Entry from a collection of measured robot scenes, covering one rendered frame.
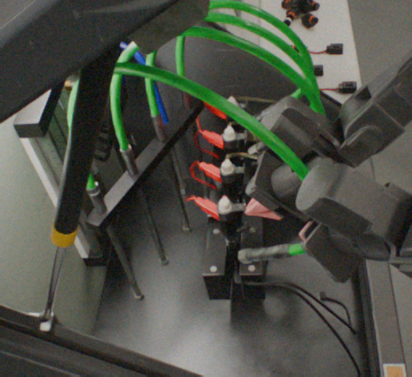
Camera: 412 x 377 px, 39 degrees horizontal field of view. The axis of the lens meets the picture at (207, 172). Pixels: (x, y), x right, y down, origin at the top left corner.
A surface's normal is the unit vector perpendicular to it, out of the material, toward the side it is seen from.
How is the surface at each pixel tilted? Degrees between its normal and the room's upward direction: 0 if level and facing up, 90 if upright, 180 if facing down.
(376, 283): 0
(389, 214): 44
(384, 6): 0
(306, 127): 73
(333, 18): 0
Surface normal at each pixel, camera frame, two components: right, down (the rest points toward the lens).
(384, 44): -0.14, -0.68
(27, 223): 0.99, -0.04
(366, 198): 0.24, -0.16
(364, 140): -0.09, 0.51
